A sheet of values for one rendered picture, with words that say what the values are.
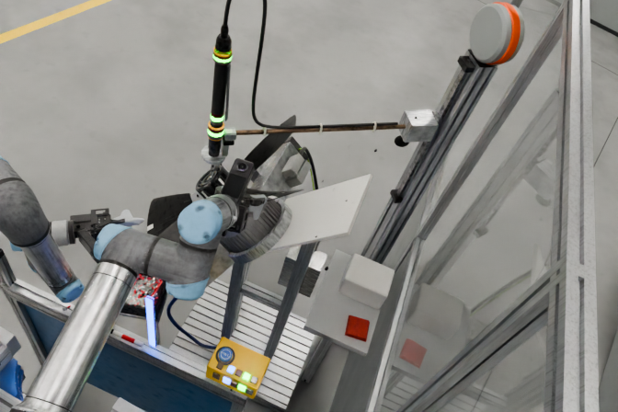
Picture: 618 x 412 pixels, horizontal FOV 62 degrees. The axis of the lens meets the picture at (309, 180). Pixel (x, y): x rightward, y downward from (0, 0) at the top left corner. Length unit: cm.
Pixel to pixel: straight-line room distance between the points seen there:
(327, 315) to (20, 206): 109
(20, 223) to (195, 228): 53
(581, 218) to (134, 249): 76
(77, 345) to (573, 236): 79
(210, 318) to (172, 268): 175
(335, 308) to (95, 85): 258
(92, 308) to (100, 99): 293
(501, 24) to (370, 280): 99
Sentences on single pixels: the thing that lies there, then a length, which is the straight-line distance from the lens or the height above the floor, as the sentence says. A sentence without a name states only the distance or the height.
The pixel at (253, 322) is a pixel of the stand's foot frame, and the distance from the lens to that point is 276.
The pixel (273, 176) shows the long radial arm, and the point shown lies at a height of 113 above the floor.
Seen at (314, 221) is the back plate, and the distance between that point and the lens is 167.
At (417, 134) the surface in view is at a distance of 161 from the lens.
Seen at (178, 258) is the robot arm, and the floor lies 170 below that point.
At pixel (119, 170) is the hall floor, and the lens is 338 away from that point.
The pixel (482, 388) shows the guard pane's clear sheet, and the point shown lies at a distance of 93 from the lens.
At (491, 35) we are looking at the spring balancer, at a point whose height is 189.
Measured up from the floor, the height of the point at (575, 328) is 205.
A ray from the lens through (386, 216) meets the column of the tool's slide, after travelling 202.
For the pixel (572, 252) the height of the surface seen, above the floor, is 205.
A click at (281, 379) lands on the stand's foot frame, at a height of 8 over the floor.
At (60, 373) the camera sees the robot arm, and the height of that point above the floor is 167.
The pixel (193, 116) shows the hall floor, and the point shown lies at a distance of 371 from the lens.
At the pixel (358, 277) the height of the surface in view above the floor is 97.
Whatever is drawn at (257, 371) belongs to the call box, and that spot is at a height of 107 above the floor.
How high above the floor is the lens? 256
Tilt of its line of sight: 48 degrees down
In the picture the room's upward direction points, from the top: 17 degrees clockwise
